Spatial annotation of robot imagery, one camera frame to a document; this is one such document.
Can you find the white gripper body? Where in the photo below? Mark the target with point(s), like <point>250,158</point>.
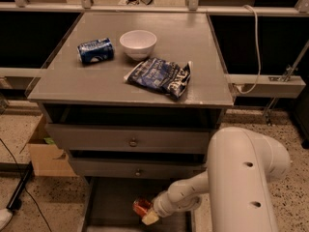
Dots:
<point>159,204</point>

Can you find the orange coke can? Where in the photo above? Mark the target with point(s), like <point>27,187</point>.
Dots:
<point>141,206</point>

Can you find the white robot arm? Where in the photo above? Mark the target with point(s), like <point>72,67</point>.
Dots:
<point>240,164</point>

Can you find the open grey bottom drawer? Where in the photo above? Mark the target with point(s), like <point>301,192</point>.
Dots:
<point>108,207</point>

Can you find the grey middle drawer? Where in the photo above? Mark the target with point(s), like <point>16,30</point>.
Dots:
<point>141,166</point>

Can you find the grey drawer cabinet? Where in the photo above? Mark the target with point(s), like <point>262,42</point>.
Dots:
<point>95,94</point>

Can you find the grey top drawer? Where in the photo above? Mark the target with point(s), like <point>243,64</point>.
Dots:
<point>129,139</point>

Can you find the blue pepsi can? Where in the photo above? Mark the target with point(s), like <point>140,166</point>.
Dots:
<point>96,51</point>

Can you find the blue chip bag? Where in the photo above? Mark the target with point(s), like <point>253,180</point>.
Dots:
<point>161,76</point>

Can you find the cardboard box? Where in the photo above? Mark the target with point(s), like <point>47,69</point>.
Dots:
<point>47,159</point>

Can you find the black floor bar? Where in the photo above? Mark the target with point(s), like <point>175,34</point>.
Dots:
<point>25,172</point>

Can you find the white bowl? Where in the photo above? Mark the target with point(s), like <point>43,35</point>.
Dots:
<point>138,44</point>

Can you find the metal rail frame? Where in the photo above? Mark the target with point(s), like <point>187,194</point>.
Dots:
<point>154,7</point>

